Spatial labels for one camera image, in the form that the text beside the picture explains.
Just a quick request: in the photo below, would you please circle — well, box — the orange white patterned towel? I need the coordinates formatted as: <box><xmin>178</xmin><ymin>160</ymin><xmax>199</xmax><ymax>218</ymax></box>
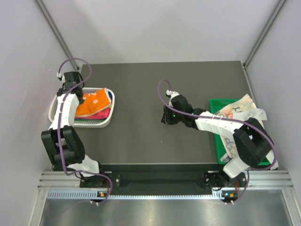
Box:
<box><xmin>75</xmin><ymin>88</ymin><xmax>111</xmax><ymax>117</ymax></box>

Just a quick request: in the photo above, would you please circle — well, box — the pink microfiber towel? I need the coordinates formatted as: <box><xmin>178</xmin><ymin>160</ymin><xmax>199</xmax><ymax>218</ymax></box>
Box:
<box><xmin>75</xmin><ymin>108</ymin><xmax>111</xmax><ymax>119</ymax></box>

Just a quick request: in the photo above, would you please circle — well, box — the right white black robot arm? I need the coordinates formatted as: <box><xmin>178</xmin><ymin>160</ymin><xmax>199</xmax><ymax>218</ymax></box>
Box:
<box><xmin>161</xmin><ymin>90</ymin><xmax>275</xmax><ymax>186</ymax></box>

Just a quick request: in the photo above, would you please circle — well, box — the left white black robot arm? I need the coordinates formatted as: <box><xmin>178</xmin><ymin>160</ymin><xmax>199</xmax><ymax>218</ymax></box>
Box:
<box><xmin>41</xmin><ymin>72</ymin><xmax>107</xmax><ymax>187</ymax></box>

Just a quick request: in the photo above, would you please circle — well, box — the white perforated basket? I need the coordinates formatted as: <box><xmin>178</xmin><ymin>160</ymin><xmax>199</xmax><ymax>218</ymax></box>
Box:
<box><xmin>48</xmin><ymin>88</ymin><xmax>115</xmax><ymax>128</ymax></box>

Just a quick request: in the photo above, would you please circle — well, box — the green plastic tray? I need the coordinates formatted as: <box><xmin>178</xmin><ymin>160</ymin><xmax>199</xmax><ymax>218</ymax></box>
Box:
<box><xmin>209</xmin><ymin>94</ymin><xmax>267</xmax><ymax>164</ymax></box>

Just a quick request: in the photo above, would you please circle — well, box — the white letter print towel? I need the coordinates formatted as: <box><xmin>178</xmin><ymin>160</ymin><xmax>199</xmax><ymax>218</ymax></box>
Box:
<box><xmin>209</xmin><ymin>94</ymin><xmax>256</xmax><ymax>165</ymax></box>

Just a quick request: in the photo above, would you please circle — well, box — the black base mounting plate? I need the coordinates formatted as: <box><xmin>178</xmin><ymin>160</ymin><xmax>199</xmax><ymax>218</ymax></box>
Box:
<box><xmin>79</xmin><ymin>171</ymin><xmax>247</xmax><ymax>189</ymax></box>

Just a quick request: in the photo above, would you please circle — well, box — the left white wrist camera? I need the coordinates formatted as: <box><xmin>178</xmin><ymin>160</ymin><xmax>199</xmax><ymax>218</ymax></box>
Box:
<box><xmin>56</xmin><ymin>73</ymin><xmax>65</xmax><ymax>83</ymax></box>

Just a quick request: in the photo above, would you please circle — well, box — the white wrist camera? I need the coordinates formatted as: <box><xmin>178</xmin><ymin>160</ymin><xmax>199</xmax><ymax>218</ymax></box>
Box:
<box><xmin>56</xmin><ymin>73</ymin><xmax>65</xmax><ymax>83</ymax></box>
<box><xmin>166</xmin><ymin>90</ymin><xmax>179</xmax><ymax>99</ymax></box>

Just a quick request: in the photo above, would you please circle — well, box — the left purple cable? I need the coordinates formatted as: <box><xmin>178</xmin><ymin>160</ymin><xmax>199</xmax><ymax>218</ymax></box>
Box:
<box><xmin>57</xmin><ymin>57</ymin><xmax>113</xmax><ymax>205</ymax></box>

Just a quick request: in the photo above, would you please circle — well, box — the purple cable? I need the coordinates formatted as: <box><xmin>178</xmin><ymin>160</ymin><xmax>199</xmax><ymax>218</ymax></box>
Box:
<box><xmin>57</xmin><ymin>57</ymin><xmax>113</xmax><ymax>205</ymax></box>
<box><xmin>157</xmin><ymin>79</ymin><xmax>280</xmax><ymax>205</ymax></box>

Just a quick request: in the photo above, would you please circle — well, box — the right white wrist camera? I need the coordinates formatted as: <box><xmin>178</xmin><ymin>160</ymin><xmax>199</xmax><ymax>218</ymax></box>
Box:
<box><xmin>166</xmin><ymin>90</ymin><xmax>179</xmax><ymax>99</ymax></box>

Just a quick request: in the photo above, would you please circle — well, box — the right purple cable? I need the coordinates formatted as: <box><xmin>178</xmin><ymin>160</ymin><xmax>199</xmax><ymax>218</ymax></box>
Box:
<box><xmin>157</xmin><ymin>79</ymin><xmax>280</xmax><ymax>205</ymax></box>

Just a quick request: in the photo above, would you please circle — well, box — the white slotted cable duct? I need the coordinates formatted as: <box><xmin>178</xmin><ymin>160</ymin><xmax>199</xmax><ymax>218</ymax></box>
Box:
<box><xmin>47</xmin><ymin>190</ymin><xmax>234</xmax><ymax>200</ymax></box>

